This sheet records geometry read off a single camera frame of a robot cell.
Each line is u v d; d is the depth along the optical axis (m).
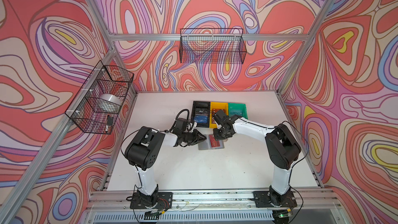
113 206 0.74
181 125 0.78
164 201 0.73
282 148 0.49
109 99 0.72
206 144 0.91
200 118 1.02
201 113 1.05
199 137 0.87
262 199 0.73
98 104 0.72
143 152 0.50
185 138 0.82
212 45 0.96
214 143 0.91
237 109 1.05
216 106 1.02
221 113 0.98
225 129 0.69
